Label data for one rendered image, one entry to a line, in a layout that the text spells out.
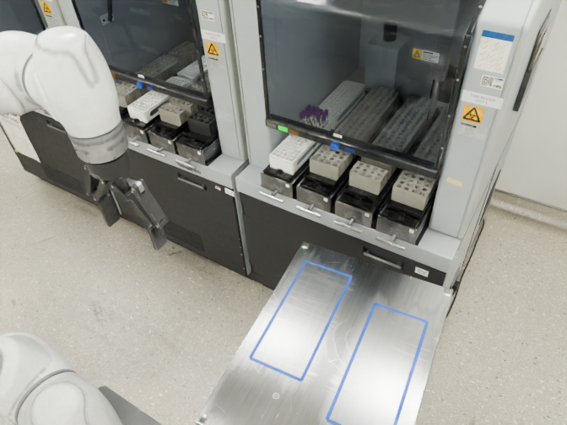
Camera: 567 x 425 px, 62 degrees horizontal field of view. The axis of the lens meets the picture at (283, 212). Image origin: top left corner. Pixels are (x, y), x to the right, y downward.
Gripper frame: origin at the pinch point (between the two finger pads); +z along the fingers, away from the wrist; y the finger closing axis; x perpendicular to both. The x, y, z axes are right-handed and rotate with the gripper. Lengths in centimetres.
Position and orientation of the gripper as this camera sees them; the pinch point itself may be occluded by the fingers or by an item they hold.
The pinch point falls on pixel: (135, 229)
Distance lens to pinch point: 102.2
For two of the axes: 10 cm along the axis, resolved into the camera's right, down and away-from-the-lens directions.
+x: 5.2, -6.1, 5.9
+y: 8.5, 3.4, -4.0
